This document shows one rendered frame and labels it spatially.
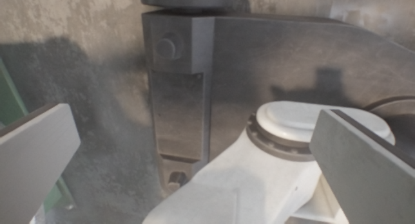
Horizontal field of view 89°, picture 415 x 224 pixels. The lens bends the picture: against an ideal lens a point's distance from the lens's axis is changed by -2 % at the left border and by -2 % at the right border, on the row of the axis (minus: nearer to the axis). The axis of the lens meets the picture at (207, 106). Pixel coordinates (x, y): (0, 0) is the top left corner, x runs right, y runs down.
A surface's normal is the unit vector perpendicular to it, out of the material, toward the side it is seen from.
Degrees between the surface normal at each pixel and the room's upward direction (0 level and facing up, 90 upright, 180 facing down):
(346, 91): 0
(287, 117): 90
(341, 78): 0
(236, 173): 90
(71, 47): 0
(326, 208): 90
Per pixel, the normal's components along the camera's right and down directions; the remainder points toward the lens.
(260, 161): 0.04, -0.88
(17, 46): -0.18, 0.47
